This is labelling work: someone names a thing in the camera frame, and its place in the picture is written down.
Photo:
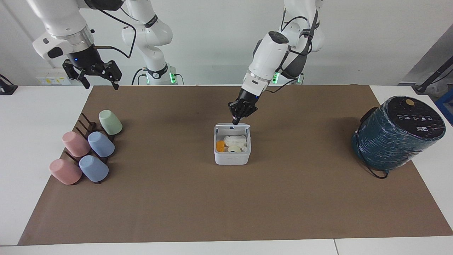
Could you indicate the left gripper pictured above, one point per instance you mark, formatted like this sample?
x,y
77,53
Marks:
x,y
248,97

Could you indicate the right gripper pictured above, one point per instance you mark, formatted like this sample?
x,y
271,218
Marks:
x,y
86,58

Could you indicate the white trash can with lid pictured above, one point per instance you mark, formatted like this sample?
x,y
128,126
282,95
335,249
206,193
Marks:
x,y
231,158

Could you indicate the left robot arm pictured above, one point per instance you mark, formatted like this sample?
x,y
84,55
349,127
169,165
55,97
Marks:
x,y
270,53

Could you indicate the crumpled white tissue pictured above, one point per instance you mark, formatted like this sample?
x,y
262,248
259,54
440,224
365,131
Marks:
x,y
235,140

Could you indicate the white power strip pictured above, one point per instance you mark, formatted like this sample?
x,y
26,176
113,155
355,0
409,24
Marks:
x,y
53,79

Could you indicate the orange round item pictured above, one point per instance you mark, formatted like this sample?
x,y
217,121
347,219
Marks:
x,y
220,146

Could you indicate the green cup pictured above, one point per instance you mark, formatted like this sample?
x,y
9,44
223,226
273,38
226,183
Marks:
x,y
110,122

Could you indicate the dark brown cup rack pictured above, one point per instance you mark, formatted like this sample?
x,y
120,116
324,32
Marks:
x,y
86,124

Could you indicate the blue cup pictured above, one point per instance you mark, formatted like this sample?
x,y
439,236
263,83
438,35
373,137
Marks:
x,y
93,168
101,144

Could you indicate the pink cup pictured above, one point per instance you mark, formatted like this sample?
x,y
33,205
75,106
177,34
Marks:
x,y
75,143
64,171

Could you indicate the black stand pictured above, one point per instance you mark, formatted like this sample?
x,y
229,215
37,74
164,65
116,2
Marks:
x,y
430,80
6,88

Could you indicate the teal appliance wrapped in plastic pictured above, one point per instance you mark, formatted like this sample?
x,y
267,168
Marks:
x,y
396,138

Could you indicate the blue crate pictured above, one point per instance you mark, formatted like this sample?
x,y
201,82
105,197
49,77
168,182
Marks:
x,y
446,104

